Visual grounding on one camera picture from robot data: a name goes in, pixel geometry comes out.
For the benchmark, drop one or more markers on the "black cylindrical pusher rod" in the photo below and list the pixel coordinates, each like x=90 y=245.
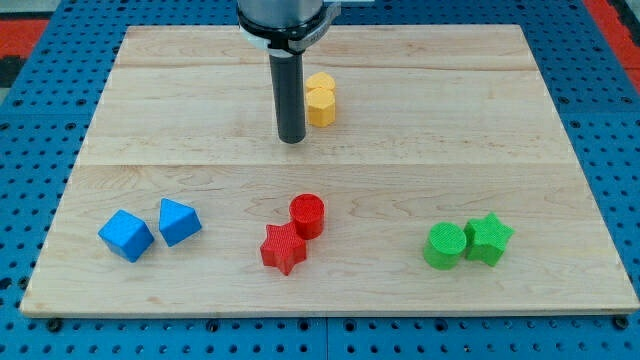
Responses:
x=288 y=92

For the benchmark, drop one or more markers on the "green star block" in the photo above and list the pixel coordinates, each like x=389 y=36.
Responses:
x=487 y=239

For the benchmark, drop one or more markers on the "grey robot arm flange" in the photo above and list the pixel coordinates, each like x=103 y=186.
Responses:
x=285 y=28

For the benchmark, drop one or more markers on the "red star block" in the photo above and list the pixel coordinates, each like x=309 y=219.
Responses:
x=283 y=248

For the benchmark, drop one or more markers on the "red cylinder block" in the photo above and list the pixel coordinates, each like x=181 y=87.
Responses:
x=307 y=211

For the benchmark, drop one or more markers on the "yellow hexagon block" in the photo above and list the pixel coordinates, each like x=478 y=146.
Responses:
x=321 y=107

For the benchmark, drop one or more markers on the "yellow heart block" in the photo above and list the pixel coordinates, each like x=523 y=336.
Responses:
x=320 y=80

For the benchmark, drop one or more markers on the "light wooden board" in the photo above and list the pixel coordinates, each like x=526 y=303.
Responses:
x=435 y=123

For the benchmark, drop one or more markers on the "green cylinder block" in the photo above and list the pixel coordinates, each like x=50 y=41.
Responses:
x=444 y=245

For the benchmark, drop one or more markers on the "blue triangle block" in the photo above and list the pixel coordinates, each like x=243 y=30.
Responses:
x=177 y=221

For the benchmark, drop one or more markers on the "blue cube block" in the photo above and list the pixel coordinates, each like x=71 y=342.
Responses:
x=126 y=235

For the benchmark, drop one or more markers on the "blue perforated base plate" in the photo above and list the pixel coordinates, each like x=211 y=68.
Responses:
x=48 y=109

